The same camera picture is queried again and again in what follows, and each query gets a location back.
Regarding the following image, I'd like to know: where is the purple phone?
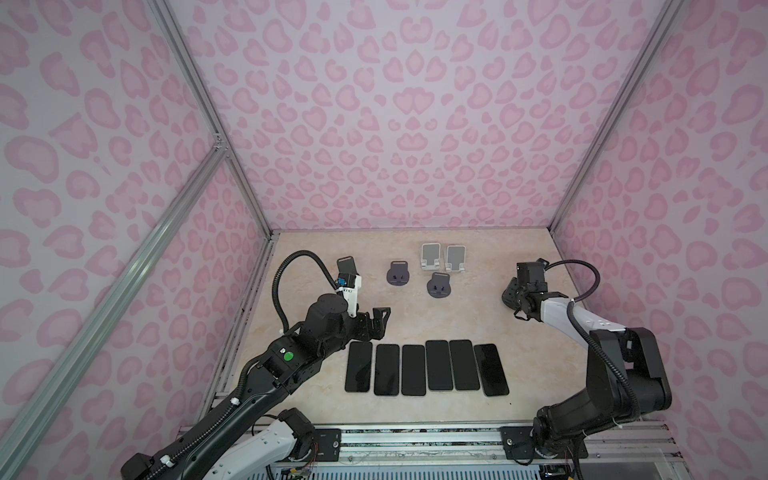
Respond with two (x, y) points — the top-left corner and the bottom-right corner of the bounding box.
(344, 342), (373, 393)

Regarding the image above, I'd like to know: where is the blue phone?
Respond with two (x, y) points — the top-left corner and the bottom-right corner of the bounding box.
(374, 344), (400, 396)

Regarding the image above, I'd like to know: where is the black phone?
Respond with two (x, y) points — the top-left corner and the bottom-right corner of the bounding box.
(473, 344), (510, 397)
(425, 340), (454, 391)
(449, 339), (480, 391)

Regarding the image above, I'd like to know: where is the white folding stand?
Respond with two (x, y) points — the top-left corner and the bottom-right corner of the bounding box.
(420, 242), (442, 271)
(445, 245), (466, 273)

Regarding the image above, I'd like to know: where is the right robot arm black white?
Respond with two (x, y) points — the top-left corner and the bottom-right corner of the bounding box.
(501, 259), (673, 459)

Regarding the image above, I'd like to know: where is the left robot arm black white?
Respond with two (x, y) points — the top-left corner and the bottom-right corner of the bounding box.
(120, 293), (391, 479)

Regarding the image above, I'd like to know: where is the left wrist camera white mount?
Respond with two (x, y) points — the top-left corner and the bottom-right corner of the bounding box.
(336, 273), (362, 318)

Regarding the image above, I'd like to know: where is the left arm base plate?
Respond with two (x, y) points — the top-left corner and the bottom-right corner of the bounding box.
(257, 427), (343, 463)

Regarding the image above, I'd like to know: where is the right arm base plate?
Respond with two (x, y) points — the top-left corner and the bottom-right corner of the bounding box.
(499, 426), (588, 466)

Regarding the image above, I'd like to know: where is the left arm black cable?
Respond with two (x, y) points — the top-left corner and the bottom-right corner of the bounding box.
(140, 250), (340, 480)

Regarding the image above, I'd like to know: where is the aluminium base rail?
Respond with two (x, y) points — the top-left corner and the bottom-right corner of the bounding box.
(160, 419), (691, 480)

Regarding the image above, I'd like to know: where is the left corner aluminium post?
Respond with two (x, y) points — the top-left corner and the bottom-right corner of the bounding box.
(146, 0), (273, 239)

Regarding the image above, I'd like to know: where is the corner aluminium post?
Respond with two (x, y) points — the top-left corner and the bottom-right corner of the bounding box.
(146, 0), (273, 239)
(547, 0), (689, 236)

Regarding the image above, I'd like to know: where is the right corner aluminium post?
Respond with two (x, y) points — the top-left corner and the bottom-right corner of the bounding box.
(547, 0), (689, 236)

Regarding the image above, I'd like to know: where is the left aluminium frame diagonal bar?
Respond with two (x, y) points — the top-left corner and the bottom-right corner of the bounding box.
(1, 146), (227, 479)

